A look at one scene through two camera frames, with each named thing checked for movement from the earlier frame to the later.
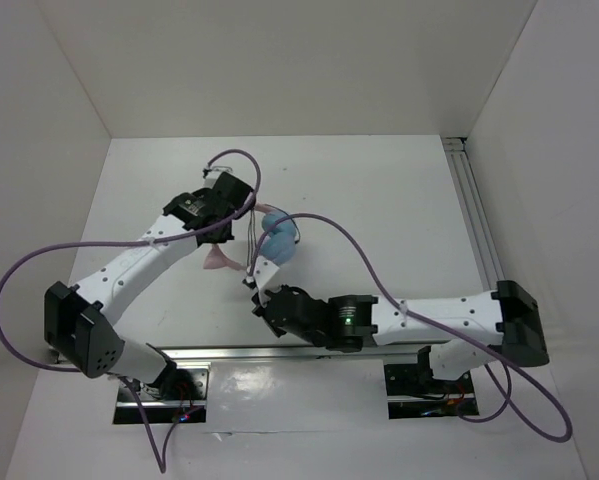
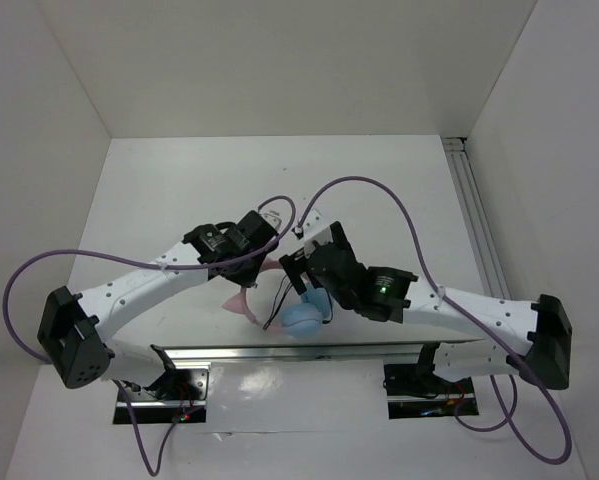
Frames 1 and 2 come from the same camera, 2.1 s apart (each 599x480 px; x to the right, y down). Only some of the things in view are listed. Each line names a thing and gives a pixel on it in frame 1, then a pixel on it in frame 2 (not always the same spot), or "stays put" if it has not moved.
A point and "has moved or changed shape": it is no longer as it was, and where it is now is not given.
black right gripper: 258,309 -> 293,269
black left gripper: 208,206 -> 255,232
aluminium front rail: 398,352 stays put
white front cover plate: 273,396 stays put
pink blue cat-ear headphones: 277,243 has moved or changed shape
